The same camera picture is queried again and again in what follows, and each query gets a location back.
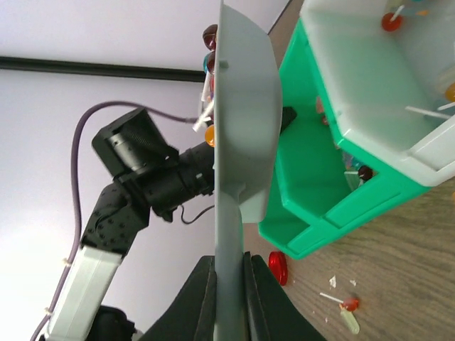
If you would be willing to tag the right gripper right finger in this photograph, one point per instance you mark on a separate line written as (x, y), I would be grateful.
(270, 313)

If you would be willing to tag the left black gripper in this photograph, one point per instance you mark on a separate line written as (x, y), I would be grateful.
(196, 164)

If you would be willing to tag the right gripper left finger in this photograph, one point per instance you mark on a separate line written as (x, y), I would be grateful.
(191, 316)

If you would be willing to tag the light blue slotted scoop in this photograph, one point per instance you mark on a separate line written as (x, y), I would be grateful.
(248, 117)

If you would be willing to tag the red round lid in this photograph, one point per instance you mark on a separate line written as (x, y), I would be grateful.
(277, 263)

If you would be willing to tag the green candy bin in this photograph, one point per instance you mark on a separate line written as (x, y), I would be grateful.
(323, 186)

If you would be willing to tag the white candy bin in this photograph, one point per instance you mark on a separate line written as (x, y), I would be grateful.
(388, 70)

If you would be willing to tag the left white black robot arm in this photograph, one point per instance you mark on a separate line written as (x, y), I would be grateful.
(151, 177)

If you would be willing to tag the green candy near cup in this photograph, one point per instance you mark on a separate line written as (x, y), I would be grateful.
(350, 321)

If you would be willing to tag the red lollipop near bins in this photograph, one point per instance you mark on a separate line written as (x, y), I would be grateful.
(350, 304)

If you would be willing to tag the black frame post left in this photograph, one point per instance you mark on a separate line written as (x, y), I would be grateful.
(102, 70)

